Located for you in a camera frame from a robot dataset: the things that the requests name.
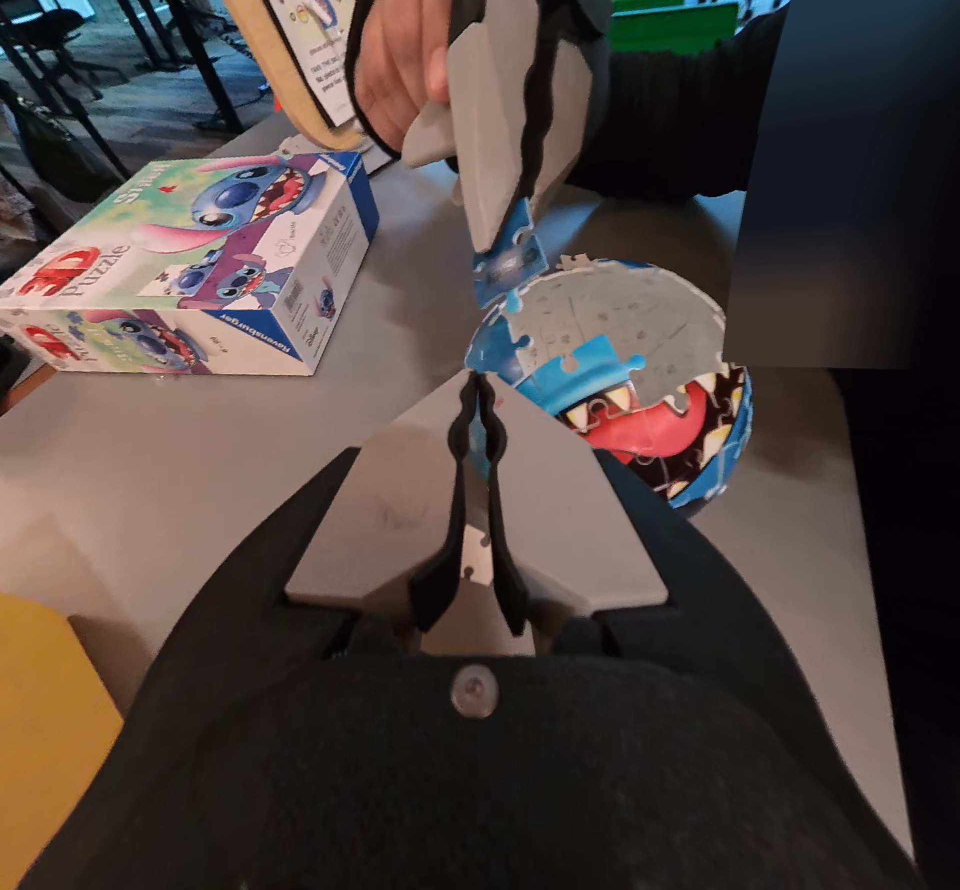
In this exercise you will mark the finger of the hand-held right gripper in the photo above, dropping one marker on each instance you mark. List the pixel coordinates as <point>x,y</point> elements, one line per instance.
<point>571,110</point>
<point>487,118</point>

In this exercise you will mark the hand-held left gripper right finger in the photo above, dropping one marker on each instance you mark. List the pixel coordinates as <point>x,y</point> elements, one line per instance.
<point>577,530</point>

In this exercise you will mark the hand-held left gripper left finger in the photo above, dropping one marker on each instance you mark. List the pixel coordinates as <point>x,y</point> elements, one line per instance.
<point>375,530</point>

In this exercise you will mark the white puzzle piece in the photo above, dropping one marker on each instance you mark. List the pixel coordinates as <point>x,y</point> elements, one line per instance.
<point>476,556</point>

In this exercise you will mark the blue puzzle piece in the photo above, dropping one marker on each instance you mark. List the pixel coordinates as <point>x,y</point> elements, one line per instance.
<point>514,260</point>

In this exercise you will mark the blue puzzle ball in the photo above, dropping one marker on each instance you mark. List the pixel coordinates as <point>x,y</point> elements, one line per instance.
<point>622,320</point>

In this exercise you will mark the cartoon printed puzzle box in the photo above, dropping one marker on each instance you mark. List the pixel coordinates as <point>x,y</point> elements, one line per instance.
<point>225,230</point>

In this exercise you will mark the person's right hand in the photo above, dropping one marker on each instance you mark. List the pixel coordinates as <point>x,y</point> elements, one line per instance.
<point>397,43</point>

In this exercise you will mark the printed instruction sheet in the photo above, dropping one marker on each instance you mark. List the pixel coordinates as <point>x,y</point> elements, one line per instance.
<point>307,13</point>

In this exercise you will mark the wooden instruction board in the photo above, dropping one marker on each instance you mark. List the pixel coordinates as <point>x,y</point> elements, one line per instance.
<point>255,35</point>

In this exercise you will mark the yellow plastic bin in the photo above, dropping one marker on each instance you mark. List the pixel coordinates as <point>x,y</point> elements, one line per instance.
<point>45,717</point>

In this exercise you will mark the black office chair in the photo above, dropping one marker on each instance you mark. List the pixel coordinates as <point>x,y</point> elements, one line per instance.
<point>45,28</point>

